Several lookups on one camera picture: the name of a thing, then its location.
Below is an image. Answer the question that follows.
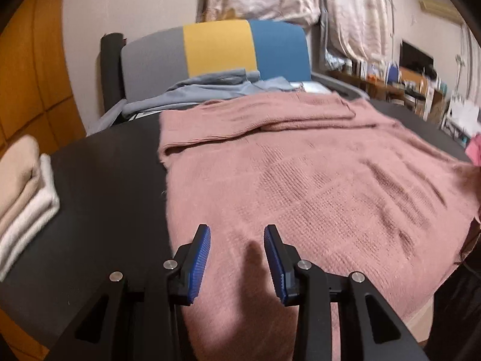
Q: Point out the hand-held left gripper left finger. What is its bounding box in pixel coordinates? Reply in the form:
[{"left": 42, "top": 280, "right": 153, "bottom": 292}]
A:
[{"left": 45, "top": 224, "right": 212, "bottom": 361}]

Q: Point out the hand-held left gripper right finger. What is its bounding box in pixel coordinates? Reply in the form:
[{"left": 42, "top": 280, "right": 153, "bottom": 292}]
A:
[{"left": 263, "top": 224, "right": 429, "bottom": 361}]

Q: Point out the pink knit sweater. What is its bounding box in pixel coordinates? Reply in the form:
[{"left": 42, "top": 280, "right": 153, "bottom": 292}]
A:
[{"left": 157, "top": 92, "right": 481, "bottom": 319}]

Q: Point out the white folded towel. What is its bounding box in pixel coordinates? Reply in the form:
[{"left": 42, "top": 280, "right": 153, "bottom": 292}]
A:
[{"left": 0, "top": 153, "right": 61, "bottom": 282}]

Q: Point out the light blue garment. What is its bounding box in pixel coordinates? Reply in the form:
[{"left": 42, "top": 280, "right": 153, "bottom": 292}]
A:
[{"left": 121, "top": 68, "right": 298, "bottom": 119}]

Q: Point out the dark cloth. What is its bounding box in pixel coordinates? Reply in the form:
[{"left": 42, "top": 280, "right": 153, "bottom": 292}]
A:
[{"left": 428, "top": 226, "right": 481, "bottom": 361}]

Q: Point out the beige folded cloth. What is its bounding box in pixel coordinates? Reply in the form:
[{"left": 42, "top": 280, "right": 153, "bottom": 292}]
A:
[{"left": 0, "top": 134, "right": 42, "bottom": 226}]

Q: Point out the cluttered wooden desk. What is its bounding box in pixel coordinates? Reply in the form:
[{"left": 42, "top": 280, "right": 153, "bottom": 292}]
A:
[{"left": 326, "top": 66, "right": 449, "bottom": 123}]

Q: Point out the black rolled mat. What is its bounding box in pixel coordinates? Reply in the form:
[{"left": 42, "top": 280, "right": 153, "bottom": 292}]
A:
[{"left": 100, "top": 32, "right": 125, "bottom": 115}]

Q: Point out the grey yellow blue chair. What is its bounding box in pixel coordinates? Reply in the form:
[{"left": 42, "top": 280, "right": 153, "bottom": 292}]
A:
[{"left": 87, "top": 19, "right": 372, "bottom": 136}]

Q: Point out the cardboard box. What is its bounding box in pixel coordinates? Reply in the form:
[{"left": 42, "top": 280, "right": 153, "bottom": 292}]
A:
[{"left": 399, "top": 67, "right": 429, "bottom": 94}]

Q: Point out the black monitor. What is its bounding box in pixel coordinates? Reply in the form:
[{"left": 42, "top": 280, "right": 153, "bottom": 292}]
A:
[{"left": 399, "top": 39, "right": 435, "bottom": 73}]

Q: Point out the wooden wardrobe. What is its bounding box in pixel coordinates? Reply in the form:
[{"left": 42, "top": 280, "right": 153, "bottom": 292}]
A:
[{"left": 0, "top": 0, "right": 88, "bottom": 361}]

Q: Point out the floral hanging sheet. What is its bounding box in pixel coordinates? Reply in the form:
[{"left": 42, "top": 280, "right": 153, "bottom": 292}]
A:
[{"left": 319, "top": 0, "right": 400, "bottom": 66}]

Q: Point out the white lamp pole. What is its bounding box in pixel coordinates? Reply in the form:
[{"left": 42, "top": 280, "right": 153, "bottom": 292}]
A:
[{"left": 389, "top": 0, "right": 408, "bottom": 68}]

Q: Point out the wall air conditioner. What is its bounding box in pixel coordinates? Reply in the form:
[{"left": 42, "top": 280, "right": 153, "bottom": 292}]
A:
[{"left": 419, "top": 0, "right": 464, "bottom": 20}]

